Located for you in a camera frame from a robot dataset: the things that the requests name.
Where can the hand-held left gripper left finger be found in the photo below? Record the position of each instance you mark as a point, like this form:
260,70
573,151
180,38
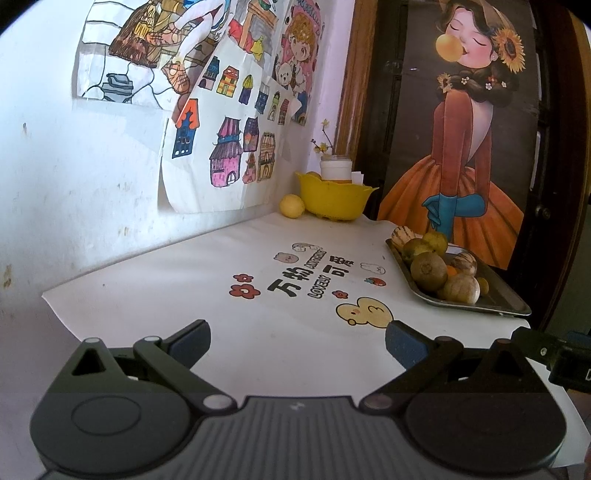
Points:
189,344

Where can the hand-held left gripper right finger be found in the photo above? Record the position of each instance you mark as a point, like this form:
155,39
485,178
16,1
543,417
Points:
408,344

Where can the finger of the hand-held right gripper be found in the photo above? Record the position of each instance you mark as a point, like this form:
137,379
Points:
535,346

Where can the metal baking tray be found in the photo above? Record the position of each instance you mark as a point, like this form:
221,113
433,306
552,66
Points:
498,295

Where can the beige round fruit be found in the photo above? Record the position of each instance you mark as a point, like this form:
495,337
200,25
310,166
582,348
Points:
459,290

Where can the large brown round fruit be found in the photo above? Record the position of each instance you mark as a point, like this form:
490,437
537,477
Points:
428,271

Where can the small tan round fruit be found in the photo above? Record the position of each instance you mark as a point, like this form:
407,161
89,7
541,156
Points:
483,286

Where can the orange tangerine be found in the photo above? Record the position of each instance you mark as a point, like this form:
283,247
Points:
451,271

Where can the brown potato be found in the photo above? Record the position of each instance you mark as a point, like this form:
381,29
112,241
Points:
415,248

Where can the large striped melon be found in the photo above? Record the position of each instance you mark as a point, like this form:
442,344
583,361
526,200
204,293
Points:
464,263

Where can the olive green oval fruit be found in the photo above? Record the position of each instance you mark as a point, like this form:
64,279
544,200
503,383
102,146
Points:
436,241

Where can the white printed table sheet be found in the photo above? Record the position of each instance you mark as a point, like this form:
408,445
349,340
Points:
184,286

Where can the metal door knob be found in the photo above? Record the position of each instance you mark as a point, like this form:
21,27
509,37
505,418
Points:
543,213

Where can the yellow plastic bowl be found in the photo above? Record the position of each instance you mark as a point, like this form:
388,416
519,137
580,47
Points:
334,201

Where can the yellow lemon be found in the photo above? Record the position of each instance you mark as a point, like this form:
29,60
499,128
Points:
292,206

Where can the white jar with lid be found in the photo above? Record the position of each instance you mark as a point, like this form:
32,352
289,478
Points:
335,167

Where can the colourful houses drawing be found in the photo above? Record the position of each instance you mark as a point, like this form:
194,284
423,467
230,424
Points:
221,152

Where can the orange dress girl poster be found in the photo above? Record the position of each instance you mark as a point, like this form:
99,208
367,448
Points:
480,152

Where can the white flower pot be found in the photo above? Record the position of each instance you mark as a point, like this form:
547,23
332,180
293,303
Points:
322,143

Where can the wooden door frame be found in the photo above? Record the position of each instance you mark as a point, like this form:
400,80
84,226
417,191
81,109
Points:
353,92

